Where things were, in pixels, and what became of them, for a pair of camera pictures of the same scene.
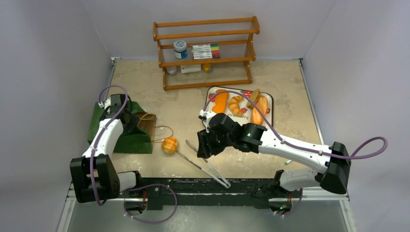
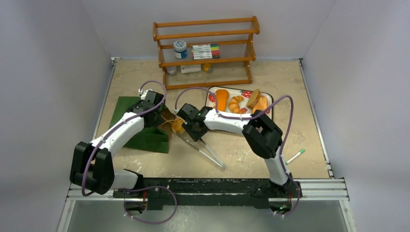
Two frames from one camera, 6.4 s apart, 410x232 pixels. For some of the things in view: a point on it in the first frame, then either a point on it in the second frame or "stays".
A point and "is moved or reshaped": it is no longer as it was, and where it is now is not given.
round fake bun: [169, 145] -> [177, 126]
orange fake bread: [221, 95] stays
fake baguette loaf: [258, 113] stays
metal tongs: [228, 185] -> [222, 164]
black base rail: [165, 194] stays
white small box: [190, 68] stays
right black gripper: [203, 145] -> [196, 130]
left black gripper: [134, 123] -> [154, 124]
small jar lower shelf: [171, 70] stays
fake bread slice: [254, 98] stays
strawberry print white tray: [247, 107] stays
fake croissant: [234, 105] stays
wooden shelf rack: [206, 52] stays
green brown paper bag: [138, 140] is moved or reshaped
